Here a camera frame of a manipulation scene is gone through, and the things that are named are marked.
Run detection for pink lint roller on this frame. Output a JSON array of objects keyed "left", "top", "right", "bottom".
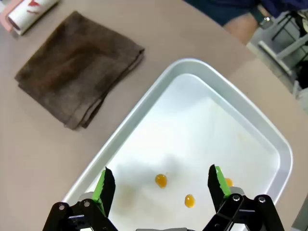
[{"left": 0, "top": 0, "right": 61, "bottom": 40}]

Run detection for grey metal frame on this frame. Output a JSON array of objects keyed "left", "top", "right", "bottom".
[{"left": 257, "top": 9, "right": 308, "bottom": 75}]

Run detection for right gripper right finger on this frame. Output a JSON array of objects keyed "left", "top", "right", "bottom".
[{"left": 202, "top": 165, "right": 286, "bottom": 231}]

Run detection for silver metal tray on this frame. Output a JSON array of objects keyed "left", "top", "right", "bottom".
[{"left": 62, "top": 58, "right": 294, "bottom": 231}]

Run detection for person in navy jacket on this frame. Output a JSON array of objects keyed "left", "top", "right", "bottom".
[{"left": 182, "top": 0, "right": 259, "bottom": 26}]

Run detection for person's left hand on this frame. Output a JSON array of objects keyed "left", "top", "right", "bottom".
[{"left": 223, "top": 16, "right": 260, "bottom": 46}]

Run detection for black wrist watch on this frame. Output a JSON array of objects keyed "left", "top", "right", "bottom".
[{"left": 251, "top": 7, "right": 274, "bottom": 30}]

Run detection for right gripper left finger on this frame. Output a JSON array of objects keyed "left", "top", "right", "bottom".
[{"left": 43, "top": 167, "right": 118, "bottom": 231}]

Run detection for brown towel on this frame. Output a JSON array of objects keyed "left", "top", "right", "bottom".
[{"left": 14, "top": 11, "right": 145, "bottom": 130}]

